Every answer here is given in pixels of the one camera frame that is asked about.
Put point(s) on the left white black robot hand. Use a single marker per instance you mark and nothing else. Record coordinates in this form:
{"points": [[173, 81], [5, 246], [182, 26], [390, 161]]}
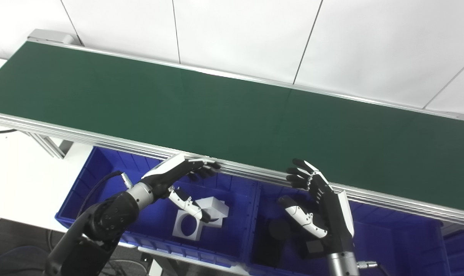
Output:
{"points": [[170, 172]]}

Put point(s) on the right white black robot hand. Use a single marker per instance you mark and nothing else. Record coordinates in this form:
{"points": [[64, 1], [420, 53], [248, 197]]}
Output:
{"points": [[335, 222]]}

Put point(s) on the white square part round hole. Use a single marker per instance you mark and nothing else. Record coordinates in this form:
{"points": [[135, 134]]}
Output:
{"points": [[178, 234], [216, 207]]}

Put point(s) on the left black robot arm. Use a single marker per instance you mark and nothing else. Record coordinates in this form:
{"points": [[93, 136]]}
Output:
{"points": [[101, 222]]}

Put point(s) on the black block part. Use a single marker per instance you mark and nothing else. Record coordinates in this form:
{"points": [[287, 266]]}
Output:
{"points": [[266, 253], [315, 248]]}

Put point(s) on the black cylindrical part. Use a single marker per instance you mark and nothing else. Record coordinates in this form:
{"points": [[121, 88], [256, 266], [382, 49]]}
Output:
{"points": [[279, 230]]}

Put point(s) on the blue plastic bin black parts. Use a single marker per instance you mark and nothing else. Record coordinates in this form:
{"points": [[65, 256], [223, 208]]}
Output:
{"points": [[389, 241]]}

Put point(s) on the blue plastic bin white parts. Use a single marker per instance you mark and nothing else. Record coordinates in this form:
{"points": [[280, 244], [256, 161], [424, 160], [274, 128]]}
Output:
{"points": [[101, 180]]}

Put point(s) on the grey conveyor motor housing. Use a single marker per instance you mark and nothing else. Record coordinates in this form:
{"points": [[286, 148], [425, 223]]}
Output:
{"points": [[50, 35]]}

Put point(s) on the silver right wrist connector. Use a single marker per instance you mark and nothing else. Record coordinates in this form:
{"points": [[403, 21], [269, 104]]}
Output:
{"points": [[366, 264]]}

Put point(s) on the green conveyor belt aluminium frame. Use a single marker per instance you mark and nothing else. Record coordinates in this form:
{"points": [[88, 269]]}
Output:
{"points": [[254, 122]]}

